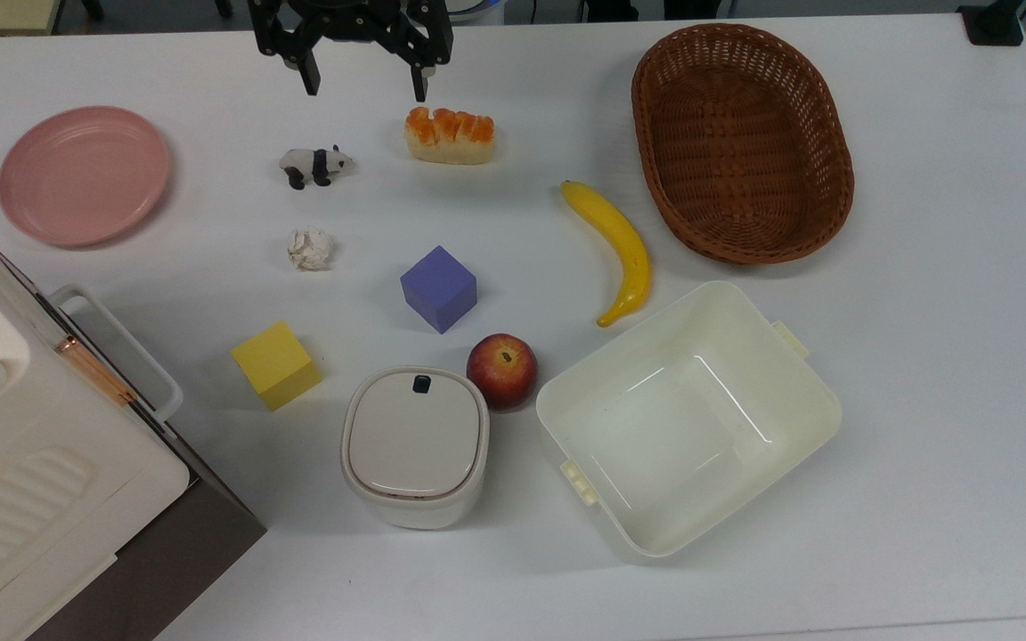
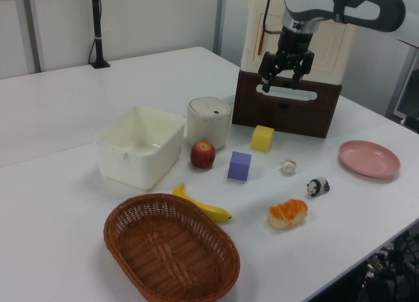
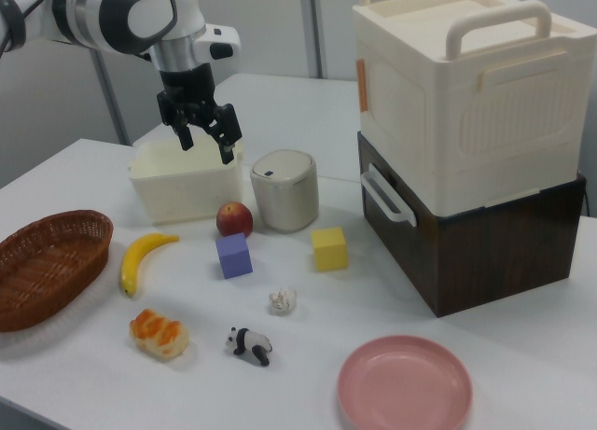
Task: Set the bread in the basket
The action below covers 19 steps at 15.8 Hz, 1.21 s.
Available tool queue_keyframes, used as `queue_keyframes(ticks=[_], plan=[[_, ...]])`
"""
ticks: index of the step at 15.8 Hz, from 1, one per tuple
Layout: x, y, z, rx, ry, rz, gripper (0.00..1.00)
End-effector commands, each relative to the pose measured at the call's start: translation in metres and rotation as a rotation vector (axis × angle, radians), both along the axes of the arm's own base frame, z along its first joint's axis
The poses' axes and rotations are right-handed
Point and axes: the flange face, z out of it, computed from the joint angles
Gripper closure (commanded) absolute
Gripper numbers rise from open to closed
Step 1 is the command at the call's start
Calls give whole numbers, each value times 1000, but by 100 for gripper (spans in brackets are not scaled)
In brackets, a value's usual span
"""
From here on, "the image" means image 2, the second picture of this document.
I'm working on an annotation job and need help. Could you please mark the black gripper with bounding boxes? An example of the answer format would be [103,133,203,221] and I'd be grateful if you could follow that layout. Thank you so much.
[257,26,316,94]

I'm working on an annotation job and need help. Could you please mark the orange glazed bread roll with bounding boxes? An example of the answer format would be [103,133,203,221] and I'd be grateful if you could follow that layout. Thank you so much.
[267,198,309,230]

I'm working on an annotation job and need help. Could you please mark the brown wicker basket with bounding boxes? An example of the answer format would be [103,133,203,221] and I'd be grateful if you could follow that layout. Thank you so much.
[103,193,241,302]

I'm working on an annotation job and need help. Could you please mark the cream toy cabinet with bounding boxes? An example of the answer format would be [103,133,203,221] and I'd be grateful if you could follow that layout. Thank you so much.
[240,0,356,86]

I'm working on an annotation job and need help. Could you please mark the yellow cube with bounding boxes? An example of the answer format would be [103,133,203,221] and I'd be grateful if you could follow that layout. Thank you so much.
[251,124,275,152]

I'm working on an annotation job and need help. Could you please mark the white lidded desktop bin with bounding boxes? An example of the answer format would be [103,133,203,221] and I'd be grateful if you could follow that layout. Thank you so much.
[186,96,232,151]

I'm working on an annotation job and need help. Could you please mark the crumpled white paper ball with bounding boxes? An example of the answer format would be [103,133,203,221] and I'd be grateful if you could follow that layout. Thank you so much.
[280,157,298,176]

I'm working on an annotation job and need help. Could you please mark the purple cube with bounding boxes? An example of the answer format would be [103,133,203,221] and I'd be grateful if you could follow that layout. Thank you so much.
[227,151,253,181]

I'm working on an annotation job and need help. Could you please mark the red apple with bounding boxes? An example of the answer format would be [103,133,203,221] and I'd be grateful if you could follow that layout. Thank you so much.
[190,141,217,169]

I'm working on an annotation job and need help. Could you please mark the panda figurine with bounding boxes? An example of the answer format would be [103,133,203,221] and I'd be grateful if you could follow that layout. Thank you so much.
[306,176,331,198]

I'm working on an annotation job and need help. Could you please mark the pink plate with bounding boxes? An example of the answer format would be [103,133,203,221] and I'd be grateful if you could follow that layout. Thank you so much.
[338,140,401,179]

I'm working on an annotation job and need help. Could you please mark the yellow banana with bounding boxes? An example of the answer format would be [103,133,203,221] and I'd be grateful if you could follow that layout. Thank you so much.
[172,183,232,223]

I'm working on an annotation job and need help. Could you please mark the white plastic tub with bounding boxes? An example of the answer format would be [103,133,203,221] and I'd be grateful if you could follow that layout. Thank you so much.
[94,105,186,190]

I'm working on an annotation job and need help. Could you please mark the black cable bundle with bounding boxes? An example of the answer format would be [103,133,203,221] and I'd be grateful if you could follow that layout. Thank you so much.
[359,229,419,302]

